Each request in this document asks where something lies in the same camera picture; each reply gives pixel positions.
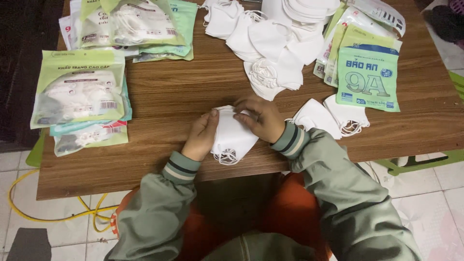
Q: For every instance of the person's right hand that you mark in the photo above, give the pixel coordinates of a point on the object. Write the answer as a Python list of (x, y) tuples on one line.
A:
[(266, 119)]

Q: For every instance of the person's left hand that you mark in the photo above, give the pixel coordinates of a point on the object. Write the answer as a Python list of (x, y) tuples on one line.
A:
[(199, 136)]

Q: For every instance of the stack of white masks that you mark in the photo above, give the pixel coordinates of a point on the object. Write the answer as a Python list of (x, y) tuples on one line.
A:
[(232, 139)]

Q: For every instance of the white face mask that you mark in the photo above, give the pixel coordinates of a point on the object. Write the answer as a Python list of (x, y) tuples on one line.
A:
[(346, 112), (317, 118)]

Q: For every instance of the pile of loose white masks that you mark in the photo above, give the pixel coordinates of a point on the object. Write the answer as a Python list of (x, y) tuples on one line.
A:
[(275, 43)]

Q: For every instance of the green packet with red label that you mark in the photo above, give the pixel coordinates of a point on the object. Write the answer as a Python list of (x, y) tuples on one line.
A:
[(94, 139)]

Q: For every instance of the green packet with blue band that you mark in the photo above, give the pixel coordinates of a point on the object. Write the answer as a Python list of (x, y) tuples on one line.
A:
[(368, 79)]

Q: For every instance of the yellow-green empty packet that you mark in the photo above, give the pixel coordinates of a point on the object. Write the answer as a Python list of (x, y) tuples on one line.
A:
[(366, 38)]

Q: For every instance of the light green mask packet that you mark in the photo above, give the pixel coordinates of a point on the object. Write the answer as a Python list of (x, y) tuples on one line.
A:
[(78, 89)]

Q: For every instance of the heap of empty clear packets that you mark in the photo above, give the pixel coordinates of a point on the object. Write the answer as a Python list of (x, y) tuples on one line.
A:
[(380, 14)]

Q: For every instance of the green plastic stool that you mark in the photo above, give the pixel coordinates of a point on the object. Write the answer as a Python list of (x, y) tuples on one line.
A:
[(420, 163), (36, 152)]

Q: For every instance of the white and red mask packet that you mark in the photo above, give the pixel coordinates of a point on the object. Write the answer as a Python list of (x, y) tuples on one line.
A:
[(67, 31)]

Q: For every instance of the dark wooden cabinet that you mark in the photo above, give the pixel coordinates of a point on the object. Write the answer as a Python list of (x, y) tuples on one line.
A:
[(25, 72)]

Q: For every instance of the dark grey mat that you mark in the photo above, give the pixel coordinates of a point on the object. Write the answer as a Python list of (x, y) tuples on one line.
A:
[(31, 246)]

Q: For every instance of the dark bundle of cloth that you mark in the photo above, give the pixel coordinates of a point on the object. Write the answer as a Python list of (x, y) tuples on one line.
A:
[(444, 21)]

